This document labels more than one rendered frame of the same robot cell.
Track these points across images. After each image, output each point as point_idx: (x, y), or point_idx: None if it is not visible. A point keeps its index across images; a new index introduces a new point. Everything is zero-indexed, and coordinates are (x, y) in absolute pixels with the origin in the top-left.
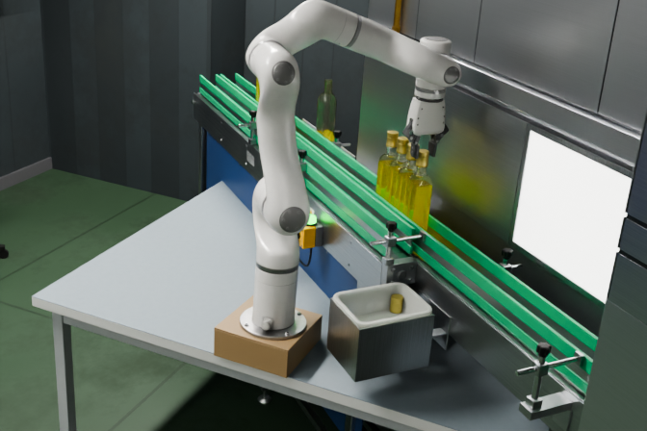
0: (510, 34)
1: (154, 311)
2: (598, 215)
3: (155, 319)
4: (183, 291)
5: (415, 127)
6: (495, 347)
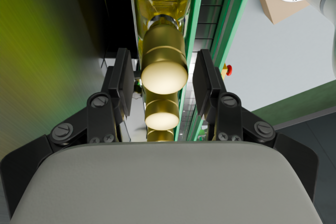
0: None
1: (306, 46)
2: None
3: (315, 36)
4: (272, 61)
5: (313, 206)
6: None
